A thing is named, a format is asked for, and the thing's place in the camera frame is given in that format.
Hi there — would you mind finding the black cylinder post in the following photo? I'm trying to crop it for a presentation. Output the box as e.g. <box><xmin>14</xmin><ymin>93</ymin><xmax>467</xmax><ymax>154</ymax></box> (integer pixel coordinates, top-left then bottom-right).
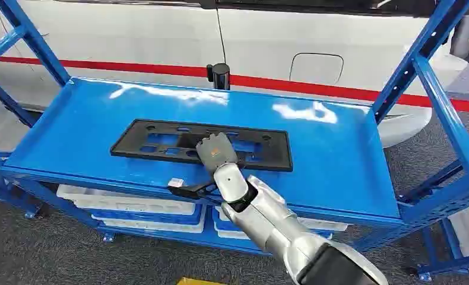
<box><xmin>206</xmin><ymin>62</ymin><xmax>232</xmax><ymax>91</ymax></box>

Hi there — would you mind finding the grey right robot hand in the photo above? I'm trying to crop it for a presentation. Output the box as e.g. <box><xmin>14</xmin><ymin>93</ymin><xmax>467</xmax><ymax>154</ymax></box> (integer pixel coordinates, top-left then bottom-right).
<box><xmin>195</xmin><ymin>132</ymin><xmax>240</xmax><ymax>174</ymax></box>

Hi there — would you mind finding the black plastic mounting plate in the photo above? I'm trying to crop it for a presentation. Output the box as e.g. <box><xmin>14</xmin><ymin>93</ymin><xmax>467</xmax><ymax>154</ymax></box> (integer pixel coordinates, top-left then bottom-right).
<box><xmin>110</xmin><ymin>119</ymin><xmax>294</xmax><ymax>173</ymax></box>

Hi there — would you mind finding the white car red stripe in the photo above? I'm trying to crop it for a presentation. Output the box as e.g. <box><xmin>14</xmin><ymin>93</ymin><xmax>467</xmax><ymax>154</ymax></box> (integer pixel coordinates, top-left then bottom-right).
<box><xmin>0</xmin><ymin>0</ymin><xmax>469</xmax><ymax>148</ymax></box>

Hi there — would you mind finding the blue metal shelf rack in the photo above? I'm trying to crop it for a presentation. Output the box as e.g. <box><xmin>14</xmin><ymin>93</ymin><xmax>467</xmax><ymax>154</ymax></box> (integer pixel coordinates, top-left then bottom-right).
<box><xmin>0</xmin><ymin>0</ymin><xmax>469</xmax><ymax>283</ymax></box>

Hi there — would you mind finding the yellow floor tape square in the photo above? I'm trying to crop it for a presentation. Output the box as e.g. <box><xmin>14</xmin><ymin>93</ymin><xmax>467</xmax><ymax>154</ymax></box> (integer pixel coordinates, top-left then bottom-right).
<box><xmin>176</xmin><ymin>277</ymin><xmax>228</xmax><ymax>285</ymax></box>

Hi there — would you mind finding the white plastic tray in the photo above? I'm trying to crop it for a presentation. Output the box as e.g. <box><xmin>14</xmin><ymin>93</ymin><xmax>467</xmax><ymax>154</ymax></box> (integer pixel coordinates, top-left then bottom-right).
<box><xmin>213</xmin><ymin>206</ymin><xmax>349</xmax><ymax>240</ymax></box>
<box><xmin>56</xmin><ymin>183</ymin><xmax>198</xmax><ymax>216</ymax></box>

